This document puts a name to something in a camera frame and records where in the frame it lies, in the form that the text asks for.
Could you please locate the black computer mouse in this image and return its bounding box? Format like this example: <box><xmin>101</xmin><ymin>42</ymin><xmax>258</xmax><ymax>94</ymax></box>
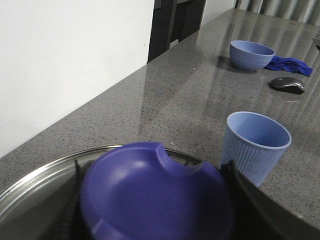
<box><xmin>269</xmin><ymin>77</ymin><xmax>306</xmax><ymax>95</ymax></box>

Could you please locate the dark cabinet by wall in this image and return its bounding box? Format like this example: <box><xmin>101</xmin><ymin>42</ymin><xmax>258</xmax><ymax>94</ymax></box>
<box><xmin>147</xmin><ymin>0</ymin><xmax>206</xmax><ymax>62</ymax></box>

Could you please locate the light blue bowl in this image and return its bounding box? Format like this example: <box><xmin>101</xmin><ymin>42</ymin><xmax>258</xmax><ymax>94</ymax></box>
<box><xmin>229</xmin><ymin>40</ymin><xmax>276</xmax><ymax>72</ymax></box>

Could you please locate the light blue ribbed cup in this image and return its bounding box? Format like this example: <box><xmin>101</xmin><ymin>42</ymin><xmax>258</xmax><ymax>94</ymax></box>
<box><xmin>220</xmin><ymin>111</ymin><xmax>292</xmax><ymax>187</ymax></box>

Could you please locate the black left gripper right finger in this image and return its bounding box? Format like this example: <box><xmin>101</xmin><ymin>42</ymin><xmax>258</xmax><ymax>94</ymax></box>
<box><xmin>219</xmin><ymin>160</ymin><xmax>320</xmax><ymax>240</ymax></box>

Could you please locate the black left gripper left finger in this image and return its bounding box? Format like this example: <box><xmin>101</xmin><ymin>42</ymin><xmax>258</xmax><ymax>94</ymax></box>
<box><xmin>59</xmin><ymin>160</ymin><xmax>82</xmax><ymax>240</ymax></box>

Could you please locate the dark blue cloth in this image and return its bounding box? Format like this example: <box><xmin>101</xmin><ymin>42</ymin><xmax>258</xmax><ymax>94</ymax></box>
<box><xmin>264</xmin><ymin>55</ymin><xmax>313</xmax><ymax>77</ymax></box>

